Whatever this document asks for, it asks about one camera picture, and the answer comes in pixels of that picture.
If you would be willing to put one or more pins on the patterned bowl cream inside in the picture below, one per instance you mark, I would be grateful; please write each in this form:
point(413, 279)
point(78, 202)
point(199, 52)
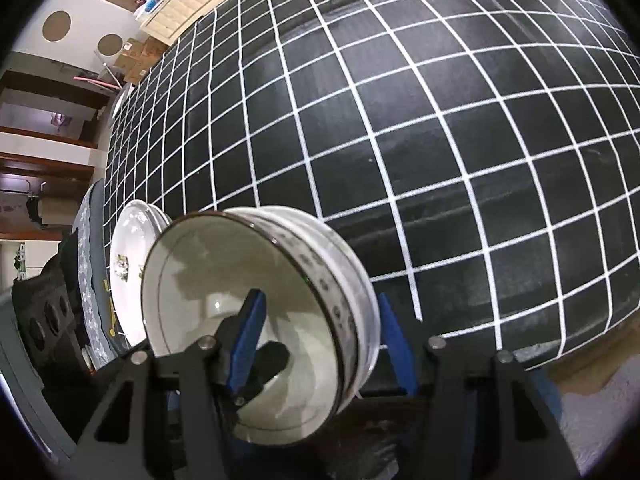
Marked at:
point(285, 297)

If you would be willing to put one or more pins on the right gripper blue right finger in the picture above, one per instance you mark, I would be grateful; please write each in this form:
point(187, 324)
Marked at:
point(492, 425)

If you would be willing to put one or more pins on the white plate cartoon print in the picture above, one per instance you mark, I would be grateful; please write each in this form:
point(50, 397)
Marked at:
point(136, 229)

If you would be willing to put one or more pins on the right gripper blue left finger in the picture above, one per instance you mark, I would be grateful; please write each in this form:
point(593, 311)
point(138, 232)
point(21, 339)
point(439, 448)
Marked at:
point(126, 437)

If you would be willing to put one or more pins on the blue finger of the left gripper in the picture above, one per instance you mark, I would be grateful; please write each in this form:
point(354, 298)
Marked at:
point(269, 361)

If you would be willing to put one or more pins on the black white checkered tablecloth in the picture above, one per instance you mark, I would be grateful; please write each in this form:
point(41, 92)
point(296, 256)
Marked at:
point(481, 157)

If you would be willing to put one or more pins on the large white bowl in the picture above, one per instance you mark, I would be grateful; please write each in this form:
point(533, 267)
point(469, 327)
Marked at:
point(348, 271)

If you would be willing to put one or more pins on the cardboard boxes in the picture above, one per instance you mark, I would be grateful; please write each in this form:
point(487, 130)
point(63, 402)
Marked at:
point(138, 57)

